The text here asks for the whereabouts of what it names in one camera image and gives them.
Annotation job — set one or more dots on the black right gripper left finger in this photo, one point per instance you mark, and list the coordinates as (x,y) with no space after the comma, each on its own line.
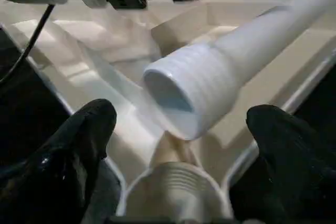
(52,171)

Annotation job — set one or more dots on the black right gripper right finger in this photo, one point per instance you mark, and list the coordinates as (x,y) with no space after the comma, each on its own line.
(299,166)

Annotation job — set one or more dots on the white plastic table leg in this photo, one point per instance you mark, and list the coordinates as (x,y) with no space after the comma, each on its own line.
(210,77)

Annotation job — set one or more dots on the black work mat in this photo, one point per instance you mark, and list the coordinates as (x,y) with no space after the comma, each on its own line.
(21,108)

